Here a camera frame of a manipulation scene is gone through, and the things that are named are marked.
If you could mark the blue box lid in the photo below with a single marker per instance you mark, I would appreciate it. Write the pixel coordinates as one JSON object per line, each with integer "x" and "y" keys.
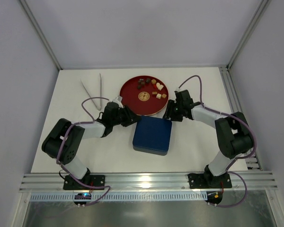
{"x": 152, "y": 133}

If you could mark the aluminium left frame post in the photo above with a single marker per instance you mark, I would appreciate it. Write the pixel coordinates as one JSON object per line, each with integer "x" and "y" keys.
{"x": 29, "y": 14}

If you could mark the aluminium frame post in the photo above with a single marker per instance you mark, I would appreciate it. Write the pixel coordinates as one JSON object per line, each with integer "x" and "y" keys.
{"x": 29, "y": 14}
{"x": 258, "y": 14}

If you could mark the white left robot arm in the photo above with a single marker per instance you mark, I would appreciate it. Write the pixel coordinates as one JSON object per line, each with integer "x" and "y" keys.
{"x": 63, "y": 141}

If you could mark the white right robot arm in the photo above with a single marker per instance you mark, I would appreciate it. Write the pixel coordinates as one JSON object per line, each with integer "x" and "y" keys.
{"x": 233, "y": 135}

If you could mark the aluminium right frame post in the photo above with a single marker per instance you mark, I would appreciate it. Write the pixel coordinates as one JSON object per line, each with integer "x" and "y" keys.
{"x": 258, "y": 14}

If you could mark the aluminium rail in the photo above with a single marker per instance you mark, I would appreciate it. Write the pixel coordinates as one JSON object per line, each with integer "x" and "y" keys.
{"x": 252, "y": 160}
{"x": 255, "y": 180}

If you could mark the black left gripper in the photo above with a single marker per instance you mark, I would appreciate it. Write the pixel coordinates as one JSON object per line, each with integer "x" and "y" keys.
{"x": 127, "y": 115}

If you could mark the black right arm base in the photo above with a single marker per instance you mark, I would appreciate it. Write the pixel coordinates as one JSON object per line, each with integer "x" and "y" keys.
{"x": 206, "y": 180}

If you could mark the right controller board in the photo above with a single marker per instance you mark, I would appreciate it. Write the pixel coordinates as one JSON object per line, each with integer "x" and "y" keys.
{"x": 214, "y": 198}

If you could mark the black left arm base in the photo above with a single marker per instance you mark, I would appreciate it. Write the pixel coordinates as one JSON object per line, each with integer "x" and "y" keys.
{"x": 97, "y": 183}

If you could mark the blue chocolate box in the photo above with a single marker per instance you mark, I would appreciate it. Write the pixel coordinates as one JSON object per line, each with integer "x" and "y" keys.
{"x": 151, "y": 151}

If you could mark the aluminium right side rail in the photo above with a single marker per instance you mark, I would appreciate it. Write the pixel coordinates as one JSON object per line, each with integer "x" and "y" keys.
{"x": 252, "y": 160}

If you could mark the dark brown chocolate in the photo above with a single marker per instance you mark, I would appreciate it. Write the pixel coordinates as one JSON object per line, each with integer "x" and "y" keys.
{"x": 141, "y": 83}

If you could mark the slotted cable duct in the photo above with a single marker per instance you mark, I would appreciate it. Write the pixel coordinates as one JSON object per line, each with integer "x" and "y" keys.
{"x": 122, "y": 196}

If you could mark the aluminium front rail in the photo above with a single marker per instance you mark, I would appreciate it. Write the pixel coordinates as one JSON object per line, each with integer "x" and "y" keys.
{"x": 255, "y": 180}

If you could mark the left controller board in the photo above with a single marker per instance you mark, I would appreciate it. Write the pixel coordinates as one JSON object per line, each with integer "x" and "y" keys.
{"x": 81, "y": 199}

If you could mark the round red tray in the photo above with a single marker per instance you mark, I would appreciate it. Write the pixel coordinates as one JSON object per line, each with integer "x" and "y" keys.
{"x": 142, "y": 102}

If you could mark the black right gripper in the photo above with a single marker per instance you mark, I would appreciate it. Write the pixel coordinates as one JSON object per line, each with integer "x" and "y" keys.
{"x": 173, "y": 110}

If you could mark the controller board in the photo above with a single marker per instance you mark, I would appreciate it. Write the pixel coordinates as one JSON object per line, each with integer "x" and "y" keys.
{"x": 214, "y": 198}
{"x": 81, "y": 199}

